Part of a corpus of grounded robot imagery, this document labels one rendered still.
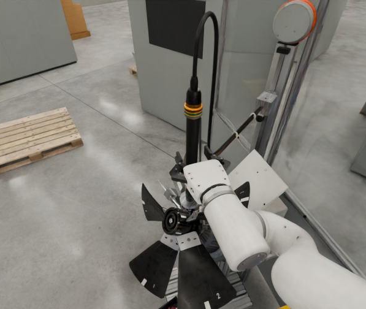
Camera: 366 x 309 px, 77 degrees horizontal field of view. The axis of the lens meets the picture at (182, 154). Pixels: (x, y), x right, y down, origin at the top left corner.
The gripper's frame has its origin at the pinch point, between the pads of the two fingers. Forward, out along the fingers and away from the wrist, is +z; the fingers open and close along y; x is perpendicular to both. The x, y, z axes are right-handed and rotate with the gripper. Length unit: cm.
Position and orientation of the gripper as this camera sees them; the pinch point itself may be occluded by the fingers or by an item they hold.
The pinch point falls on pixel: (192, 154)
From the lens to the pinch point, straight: 65.3
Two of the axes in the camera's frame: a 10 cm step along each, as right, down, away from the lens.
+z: -3.2, -6.3, 7.1
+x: 0.0, -7.5, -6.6
